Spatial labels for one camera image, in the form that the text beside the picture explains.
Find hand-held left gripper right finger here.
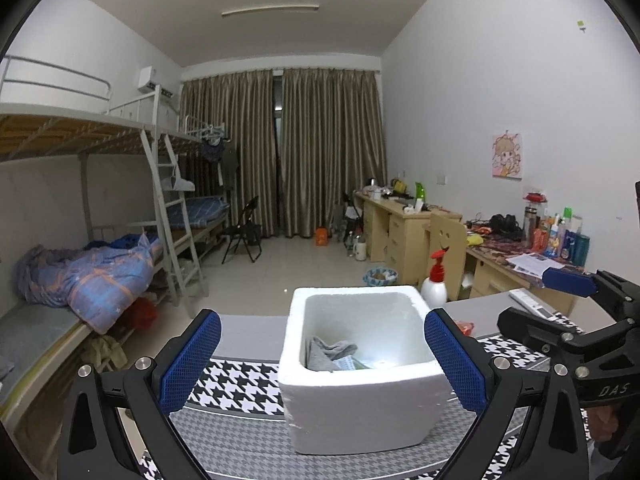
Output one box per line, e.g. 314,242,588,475
424,308,591,480

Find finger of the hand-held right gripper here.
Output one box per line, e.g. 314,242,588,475
497,305,637,362
542,266,640,322

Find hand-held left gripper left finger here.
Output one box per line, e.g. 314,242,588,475
57,308,222,480

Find white foam box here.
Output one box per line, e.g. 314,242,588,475
277,285,446,457

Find pale grey cloth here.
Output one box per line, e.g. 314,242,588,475
305,336,360,372

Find person's right hand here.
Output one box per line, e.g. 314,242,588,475
586,404,621,443

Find white remote control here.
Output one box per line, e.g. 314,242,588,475
509,288,558,321

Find printed paper sheets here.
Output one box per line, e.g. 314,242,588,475
506,252,563,277

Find group of toiletry bottles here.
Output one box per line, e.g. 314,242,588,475
522,205,592,267

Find houndstooth table cloth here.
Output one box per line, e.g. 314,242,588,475
140,287,601,480

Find wooden desk with patterned cover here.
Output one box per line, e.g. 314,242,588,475
462,232,588,316

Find red cloth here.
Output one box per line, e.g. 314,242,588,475
120,297,157,331

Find white lotion pump bottle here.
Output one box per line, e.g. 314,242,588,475
420,248,448,311

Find black bundle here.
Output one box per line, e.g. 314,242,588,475
487,214,523,235

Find beige cloth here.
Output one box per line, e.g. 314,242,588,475
80,335,128,373

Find blue lined trash bin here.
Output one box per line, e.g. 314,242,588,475
363,267,398,288

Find light wooden chair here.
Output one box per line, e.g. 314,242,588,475
429,210,468,301

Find blue checked quilt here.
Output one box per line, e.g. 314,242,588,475
12,237,163,335

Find black folding chair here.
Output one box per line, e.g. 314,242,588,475
220,196,263,263

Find light wooden drawer desk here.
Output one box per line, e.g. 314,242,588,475
353,190,463,273

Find white bunk bed ladder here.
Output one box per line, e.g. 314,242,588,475
140,127,210,307

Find blue checked mattress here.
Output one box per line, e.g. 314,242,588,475
165,196,230,228

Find folded black chair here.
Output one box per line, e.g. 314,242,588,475
342,192,363,241

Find dark hanging clothes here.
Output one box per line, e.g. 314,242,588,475
201,137,240,191

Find brown curtain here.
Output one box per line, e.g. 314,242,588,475
280,67,388,238
179,70,278,238

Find white metal bunk bed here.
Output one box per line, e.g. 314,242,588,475
0,55,211,428
179,114,232,242

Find white air conditioner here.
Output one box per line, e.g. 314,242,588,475
137,66,173,98

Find ceiling tube light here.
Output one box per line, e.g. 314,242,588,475
221,4,320,17

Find cartoon wall poster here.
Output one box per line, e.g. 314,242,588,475
491,132,523,180

